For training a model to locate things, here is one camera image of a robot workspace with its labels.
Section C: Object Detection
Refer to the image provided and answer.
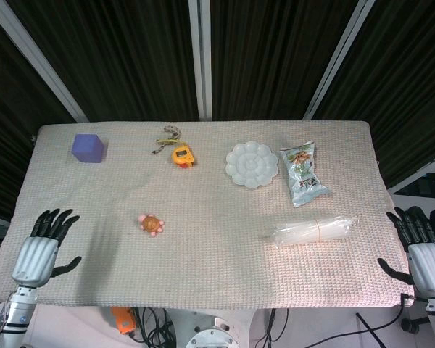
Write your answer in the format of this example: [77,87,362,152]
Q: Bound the orange handheld device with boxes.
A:
[110,307,136,335]

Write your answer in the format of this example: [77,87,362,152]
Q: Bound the black curtain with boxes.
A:
[0,0,435,222]

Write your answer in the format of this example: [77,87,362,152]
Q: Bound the white aluminium frame post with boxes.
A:
[301,0,371,120]
[188,0,213,122]
[0,0,89,123]

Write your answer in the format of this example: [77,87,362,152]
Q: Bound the purple cube block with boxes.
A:
[71,133,109,164]

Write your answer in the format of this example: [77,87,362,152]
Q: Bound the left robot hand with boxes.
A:
[11,208,83,289]

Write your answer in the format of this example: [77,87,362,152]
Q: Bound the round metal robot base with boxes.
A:
[185,315,244,348]

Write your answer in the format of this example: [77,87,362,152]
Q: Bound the small orange turtle toy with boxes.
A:
[138,213,165,239]

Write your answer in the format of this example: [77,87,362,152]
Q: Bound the green snack packet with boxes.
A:
[279,141,331,208]

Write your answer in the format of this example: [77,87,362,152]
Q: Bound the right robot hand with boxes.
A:
[377,205,435,300]

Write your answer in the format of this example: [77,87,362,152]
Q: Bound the yellow tape measure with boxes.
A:
[151,125,197,169]

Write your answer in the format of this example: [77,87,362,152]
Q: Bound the white flower-shaped palette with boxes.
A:
[225,141,279,190]

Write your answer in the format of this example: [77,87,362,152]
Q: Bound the clear plastic straw bundle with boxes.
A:
[262,215,360,249]

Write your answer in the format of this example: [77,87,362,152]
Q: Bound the black cable bundle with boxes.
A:
[129,307,182,348]

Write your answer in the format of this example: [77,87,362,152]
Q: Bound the table with beige knit cloth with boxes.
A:
[0,120,416,309]

